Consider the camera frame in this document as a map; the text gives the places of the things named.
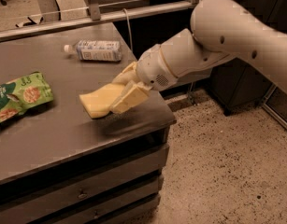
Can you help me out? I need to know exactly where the clear plastic water bottle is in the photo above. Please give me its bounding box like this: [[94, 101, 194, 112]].
[[64, 40, 122, 62]]

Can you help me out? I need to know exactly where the white cable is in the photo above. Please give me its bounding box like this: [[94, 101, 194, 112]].
[[122, 7, 135, 53]]

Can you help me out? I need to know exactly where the dark cabinet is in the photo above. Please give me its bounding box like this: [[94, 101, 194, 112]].
[[208, 0, 287, 116]]

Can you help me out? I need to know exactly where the metal railing frame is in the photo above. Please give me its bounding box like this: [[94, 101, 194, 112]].
[[0, 0, 222, 93]]

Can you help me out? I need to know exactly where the grey drawer cabinet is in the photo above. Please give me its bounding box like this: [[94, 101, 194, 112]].
[[0, 23, 176, 224]]

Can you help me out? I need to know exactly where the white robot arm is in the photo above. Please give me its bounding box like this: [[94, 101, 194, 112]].
[[110, 0, 287, 113]]

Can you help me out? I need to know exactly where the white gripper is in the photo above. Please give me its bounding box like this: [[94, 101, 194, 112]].
[[109, 44, 178, 114]]

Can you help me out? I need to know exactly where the green snack bag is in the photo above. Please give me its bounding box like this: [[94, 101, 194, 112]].
[[0, 72, 53, 123]]

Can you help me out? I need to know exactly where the yellow sponge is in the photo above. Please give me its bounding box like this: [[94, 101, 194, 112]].
[[79, 83, 125, 119]]

